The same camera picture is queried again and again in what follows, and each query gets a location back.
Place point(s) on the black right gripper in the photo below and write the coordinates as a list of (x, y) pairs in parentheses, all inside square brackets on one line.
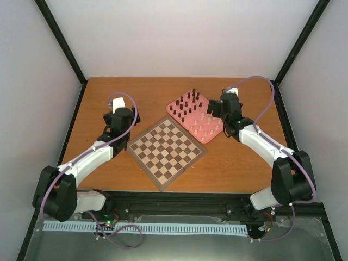
[(215, 104)]

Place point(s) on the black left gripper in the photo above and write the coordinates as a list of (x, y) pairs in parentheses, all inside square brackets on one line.
[(109, 119)]

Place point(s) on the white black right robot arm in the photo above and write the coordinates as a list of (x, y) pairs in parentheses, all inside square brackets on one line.
[(292, 179)]

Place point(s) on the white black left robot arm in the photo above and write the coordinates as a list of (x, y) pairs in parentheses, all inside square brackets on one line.
[(56, 194)]

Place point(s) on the dark chess king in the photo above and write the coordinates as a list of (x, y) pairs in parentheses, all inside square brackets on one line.
[(194, 92)]

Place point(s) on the pink plastic tray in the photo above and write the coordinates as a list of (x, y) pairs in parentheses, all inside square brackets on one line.
[(191, 109)]

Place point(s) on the wooden chessboard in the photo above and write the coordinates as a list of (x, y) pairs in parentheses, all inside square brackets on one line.
[(165, 151)]

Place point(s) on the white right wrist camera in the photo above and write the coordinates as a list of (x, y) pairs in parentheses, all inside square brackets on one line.
[(230, 90)]

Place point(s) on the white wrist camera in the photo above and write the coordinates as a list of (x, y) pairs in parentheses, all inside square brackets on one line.
[(118, 103), (230, 90)]

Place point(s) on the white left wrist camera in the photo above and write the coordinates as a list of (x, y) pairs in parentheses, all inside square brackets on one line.
[(118, 103)]

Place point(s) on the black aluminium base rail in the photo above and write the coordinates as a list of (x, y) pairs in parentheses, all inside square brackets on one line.
[(229, 207)]

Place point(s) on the light blue cable duct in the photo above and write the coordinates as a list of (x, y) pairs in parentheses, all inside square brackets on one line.
[(148, 228)]

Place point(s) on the black frame post left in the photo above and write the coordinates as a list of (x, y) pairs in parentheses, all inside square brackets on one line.
[(57, 33)]

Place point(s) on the black frame post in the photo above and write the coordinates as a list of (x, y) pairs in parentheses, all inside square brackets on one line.
[(57, 33), (314, 17)]

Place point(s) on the black frame post right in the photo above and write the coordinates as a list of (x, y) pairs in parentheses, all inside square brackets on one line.
[(314, 17)]

